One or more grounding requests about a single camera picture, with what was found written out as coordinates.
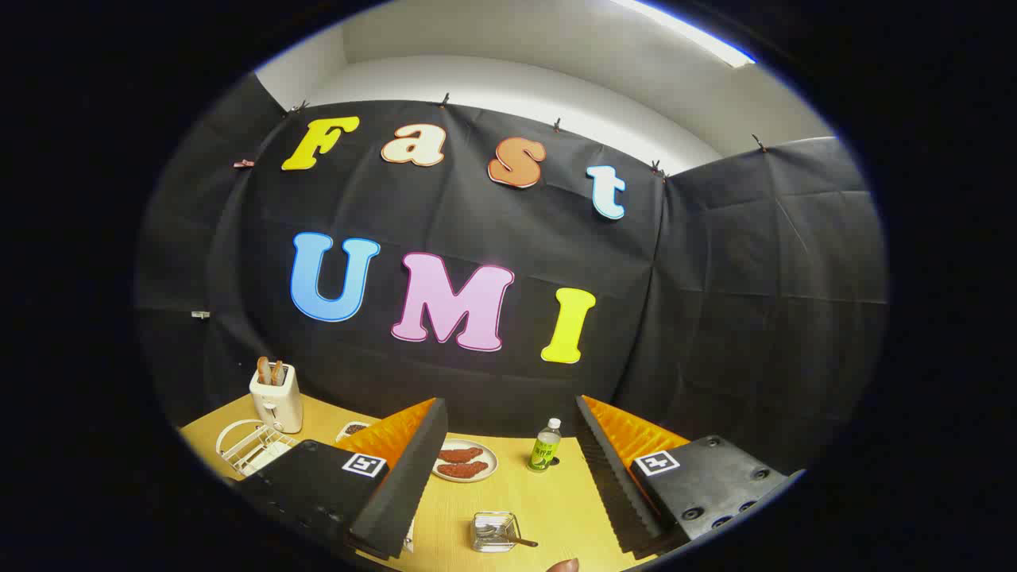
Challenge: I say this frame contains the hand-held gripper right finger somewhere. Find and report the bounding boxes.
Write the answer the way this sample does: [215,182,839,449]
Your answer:
[574,394,805,555]

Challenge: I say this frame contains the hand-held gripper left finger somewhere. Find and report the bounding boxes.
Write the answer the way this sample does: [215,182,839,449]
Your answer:
[237,397,450,561]

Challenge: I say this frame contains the small metal wire basket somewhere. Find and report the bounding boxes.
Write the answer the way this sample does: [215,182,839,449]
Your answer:
[471,512,522,553]

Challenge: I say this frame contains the white wire dish rack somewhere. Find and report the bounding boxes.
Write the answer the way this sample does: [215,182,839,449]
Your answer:
[216,419,301,478]

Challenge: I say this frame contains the white round plate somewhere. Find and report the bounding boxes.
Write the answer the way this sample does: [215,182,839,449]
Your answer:
[431,439,499,483]

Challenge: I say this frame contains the green tea bottle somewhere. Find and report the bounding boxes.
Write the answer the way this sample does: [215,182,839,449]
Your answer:
[528,418,563,473]

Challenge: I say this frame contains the white toaster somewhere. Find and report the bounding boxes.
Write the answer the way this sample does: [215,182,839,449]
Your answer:
[249,363,304,434]

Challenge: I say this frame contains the black backdrop cloth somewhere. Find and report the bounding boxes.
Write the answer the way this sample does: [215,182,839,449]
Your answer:
[135,71,888,477]

